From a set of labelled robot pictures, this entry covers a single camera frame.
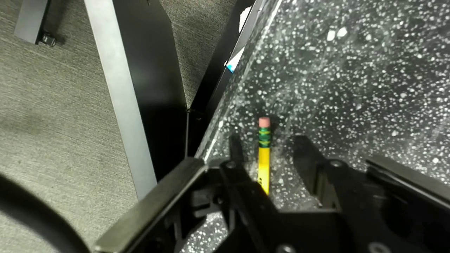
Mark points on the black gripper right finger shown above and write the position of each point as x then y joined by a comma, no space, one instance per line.
342,184

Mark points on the yellow pencil with pink eraser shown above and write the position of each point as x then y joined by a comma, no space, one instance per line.
265,158

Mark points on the grey metal stand leg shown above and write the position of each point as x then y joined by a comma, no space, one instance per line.
30,18

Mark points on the wide black cabinet door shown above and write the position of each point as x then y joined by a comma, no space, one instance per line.
155,70

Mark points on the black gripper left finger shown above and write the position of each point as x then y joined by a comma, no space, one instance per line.
239,191

